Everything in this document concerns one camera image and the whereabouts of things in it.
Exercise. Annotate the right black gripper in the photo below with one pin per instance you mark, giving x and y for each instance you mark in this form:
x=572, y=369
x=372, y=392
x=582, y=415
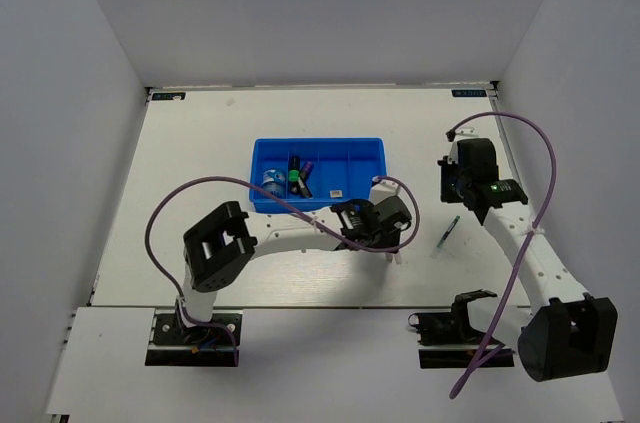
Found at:
x=447, y=195

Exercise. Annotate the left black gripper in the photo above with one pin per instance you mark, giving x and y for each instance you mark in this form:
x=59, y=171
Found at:
x=390, y=240

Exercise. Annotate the purple cap black highlighter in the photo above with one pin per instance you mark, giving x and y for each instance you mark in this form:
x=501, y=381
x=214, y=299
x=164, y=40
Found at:
x=306, y=171

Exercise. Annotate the green cap black highlighter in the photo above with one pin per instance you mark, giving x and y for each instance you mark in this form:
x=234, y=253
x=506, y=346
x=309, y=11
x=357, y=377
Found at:
x=293, y=169

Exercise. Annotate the blue white tape roll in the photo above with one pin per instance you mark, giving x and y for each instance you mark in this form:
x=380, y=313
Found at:
x=274, y=181

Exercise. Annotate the yellow cap black highlighter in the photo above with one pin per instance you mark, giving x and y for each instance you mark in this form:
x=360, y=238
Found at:
x=300, y=189

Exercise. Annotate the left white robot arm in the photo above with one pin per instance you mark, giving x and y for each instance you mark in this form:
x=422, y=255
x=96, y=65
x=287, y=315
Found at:
x=218, y=247

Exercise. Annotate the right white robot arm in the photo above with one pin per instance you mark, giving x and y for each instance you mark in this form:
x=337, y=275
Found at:
x=566, y=332

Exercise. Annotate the green white pen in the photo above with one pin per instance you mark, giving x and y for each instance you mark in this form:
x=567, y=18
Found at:
x=444, y=237

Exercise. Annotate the blue divided plastic tray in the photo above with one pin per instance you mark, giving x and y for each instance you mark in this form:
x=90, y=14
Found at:
x=347, y=164

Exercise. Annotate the right corner label sticker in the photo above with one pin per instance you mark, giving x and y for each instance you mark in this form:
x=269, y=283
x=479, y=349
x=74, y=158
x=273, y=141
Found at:
x=469, y=93

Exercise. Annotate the corner label sticker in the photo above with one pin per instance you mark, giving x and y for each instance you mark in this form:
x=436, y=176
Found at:
x=168, y=96
x=469, y=93

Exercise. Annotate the left corner label sticker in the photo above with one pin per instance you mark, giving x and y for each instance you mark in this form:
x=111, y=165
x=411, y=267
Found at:
x=168, y=96

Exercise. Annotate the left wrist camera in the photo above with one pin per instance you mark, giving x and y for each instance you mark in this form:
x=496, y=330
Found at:
x=382, y=189

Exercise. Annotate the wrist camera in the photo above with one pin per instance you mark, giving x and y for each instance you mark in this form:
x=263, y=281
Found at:
x=382, y=189
x=456, y=136

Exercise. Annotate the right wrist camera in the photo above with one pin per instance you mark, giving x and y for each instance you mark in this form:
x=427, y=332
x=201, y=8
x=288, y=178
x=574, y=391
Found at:
x=456, y=136

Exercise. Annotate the aluminium table rail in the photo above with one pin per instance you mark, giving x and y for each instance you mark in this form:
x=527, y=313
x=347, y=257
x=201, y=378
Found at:
x=520, y=183

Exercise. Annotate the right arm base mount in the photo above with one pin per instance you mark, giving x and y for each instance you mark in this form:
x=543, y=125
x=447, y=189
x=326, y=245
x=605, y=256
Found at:
x=446, y=339

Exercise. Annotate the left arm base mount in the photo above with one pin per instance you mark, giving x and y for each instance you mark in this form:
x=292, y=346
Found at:
x=173, y=345

